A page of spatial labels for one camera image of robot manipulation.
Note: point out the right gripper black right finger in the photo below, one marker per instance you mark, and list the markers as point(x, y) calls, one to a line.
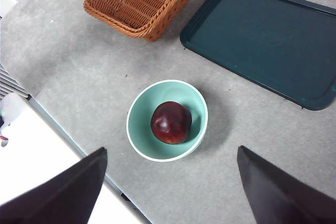
point(283, 200)

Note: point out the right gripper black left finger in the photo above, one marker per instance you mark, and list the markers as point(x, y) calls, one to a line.
point(60, 197)

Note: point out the teal ribbed bowl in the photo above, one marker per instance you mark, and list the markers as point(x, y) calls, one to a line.
point(141, 134)

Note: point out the dark purple plum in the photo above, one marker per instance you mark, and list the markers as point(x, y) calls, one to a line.
point(170, 123)

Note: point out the white rounded device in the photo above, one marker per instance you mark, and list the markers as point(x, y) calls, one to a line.
point(11, 108)

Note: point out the grey ribbed metal panel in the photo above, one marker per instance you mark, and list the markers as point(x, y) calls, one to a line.
point(10, 85)

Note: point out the dark rectangular tray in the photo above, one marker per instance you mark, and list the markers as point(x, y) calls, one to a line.
point(262, 43)

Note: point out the brown wicker basket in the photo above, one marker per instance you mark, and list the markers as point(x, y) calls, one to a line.
point(136, 3)

